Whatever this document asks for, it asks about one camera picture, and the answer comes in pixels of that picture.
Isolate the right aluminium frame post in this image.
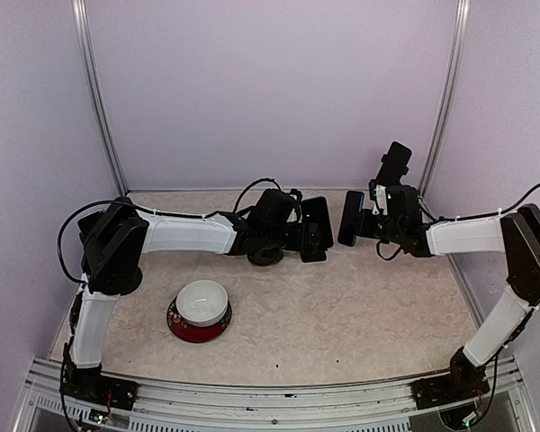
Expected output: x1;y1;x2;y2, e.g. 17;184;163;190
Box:
418;0;471;200

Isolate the white ceramic bowl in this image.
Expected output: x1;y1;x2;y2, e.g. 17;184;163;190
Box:
175;280;230;328

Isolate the aluminium frame post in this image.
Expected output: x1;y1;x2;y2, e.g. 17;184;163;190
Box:
71;0;130;196
418;0;471;200

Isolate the left aluminium frame post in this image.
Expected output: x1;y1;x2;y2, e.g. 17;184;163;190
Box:
71;0;130;196

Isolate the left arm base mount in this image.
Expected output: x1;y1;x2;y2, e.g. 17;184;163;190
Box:
60;362;139;411

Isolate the red floral plate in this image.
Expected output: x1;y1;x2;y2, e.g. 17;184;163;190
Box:
166;298;232;344

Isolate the round-base plate phone stand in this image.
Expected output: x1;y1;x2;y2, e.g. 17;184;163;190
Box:
247;249;284;266

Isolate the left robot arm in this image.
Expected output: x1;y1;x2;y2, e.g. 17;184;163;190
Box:
60;188;333;407

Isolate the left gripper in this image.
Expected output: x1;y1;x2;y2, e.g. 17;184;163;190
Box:
264;221;321;252

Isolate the blue-edged black smartphone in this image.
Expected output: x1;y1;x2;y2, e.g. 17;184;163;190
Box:
301;196;334;250

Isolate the camera cable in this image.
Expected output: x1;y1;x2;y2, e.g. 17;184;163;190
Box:
231;177;284;217
494;179;540;217

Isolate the left camera cable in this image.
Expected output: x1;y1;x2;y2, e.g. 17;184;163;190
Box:
231;177;284;217

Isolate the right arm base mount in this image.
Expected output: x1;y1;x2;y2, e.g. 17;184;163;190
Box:
410;349;490;410

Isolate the right camera cable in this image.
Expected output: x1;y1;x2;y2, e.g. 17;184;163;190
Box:
494;179;540;217

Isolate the black pole phone stand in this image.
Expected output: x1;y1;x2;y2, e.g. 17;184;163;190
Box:
78;211;149;296
375;154;410;187

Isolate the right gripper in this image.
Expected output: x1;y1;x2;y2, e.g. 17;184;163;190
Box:
351;207;404;243

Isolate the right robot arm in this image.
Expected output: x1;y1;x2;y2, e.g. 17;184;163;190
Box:
351;185;540;368

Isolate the black folding phone stand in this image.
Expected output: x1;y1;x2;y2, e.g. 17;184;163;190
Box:
300;250;327;263

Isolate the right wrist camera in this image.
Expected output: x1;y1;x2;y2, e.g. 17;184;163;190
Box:
369;179;388;215

